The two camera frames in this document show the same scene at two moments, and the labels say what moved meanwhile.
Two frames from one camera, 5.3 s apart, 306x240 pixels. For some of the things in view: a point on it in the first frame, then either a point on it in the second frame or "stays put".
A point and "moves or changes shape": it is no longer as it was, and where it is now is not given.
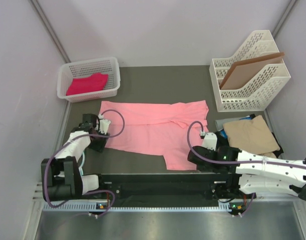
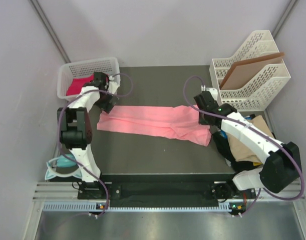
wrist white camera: x=104 y=124 to x=113 y=86
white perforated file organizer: x=261 y=87 stays put
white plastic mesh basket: x=109 y=66 stays put
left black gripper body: x=98 y=144 to x=103 y=103
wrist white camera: x=210 y=140 to x=214 y=92
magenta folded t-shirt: x=94 y=82 stays put
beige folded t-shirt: x=253 y=136 stays put
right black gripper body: x=205 y=168 to x=202 y=119
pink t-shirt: x=169 y=130 moves or changes shape
